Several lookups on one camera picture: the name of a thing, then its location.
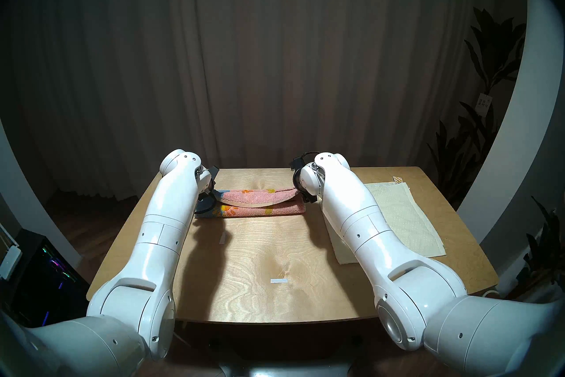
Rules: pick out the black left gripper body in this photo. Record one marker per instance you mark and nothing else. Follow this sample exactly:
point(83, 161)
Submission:
point(212, 175)

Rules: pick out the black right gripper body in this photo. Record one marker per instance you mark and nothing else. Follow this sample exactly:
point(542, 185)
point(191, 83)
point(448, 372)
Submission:
point(299, 181)

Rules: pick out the colourful sun print towel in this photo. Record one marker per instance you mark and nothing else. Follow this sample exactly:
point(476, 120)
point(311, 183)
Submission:
point(265, 210)

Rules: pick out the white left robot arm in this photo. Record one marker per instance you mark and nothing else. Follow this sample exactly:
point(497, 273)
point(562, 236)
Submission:
point(163, 239)

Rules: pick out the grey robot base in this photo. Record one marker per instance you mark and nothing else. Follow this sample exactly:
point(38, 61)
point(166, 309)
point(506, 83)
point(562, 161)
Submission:
point(282, 369)

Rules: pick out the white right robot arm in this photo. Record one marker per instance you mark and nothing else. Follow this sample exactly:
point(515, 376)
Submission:
point(379, 248)

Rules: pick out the cream dotted towel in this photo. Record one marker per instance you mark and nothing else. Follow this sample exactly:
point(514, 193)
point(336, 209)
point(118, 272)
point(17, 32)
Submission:
point(410, 221)

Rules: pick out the beige pleated curtain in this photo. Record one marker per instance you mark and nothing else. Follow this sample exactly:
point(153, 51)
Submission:
point(265, 49)

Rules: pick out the black computer tower RGB lights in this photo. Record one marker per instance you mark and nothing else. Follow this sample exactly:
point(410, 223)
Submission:
point(48, 287)

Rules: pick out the white paper plant tag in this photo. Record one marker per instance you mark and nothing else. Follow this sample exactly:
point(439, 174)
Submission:
point(484, 104)

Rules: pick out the white box device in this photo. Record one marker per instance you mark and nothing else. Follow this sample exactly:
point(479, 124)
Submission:
point(9, 261)

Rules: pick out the tall dark leafy plant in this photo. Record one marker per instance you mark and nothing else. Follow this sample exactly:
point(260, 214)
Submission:
point(490, 53)

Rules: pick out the small dark potted plant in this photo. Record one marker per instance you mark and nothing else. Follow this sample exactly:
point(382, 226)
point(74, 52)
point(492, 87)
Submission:
point(545, 243)

